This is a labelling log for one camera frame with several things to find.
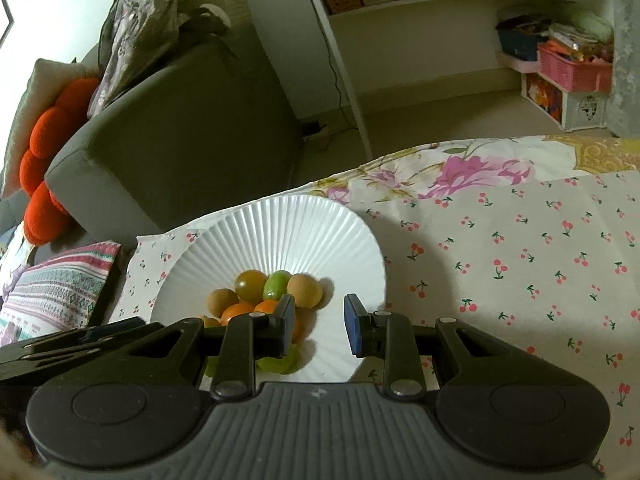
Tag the grey plastic bag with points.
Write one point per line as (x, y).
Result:
(135, 35)

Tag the white shelf unit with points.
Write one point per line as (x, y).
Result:
(425, 40)

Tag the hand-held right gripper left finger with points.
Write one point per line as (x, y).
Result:
(286, 327)

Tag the small mandarin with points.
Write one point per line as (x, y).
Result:
(267, 306)

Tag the grey sofa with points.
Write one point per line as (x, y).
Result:
(190, 150)

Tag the beige pillow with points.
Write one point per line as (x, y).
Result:
(30, 90)

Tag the red flower cushion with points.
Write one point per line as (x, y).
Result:
(47, 160)

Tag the orange cherry tomato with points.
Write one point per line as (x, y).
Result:
(235, 314)

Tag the cherry print cloth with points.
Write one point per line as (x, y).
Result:
(500, 310)

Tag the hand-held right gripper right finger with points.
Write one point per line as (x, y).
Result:
(352, 327)

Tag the longan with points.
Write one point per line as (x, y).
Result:
(209, 321)
(222, 301)
(304, 290)

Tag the floral bed sheet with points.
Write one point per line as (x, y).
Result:
(465, 170)

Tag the striped patterned pillow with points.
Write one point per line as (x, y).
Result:
(55, 285)

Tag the white ornate drawer box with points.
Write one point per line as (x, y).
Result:
(570, 105)

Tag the pink plastic basket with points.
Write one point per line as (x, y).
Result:
(575, 67)

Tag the blue plastic basket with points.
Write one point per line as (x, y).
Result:
(520, 40)

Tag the small green tomato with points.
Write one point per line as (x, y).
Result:
(211, 367)
(276, 284)

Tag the large green tomato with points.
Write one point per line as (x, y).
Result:
(282, 364)

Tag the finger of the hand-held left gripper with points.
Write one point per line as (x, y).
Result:
(75, 355)
(112, 328)

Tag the white ribbed plate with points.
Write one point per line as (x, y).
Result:
(285, 240)

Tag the small round orange tomato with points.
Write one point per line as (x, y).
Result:
(251, 284)

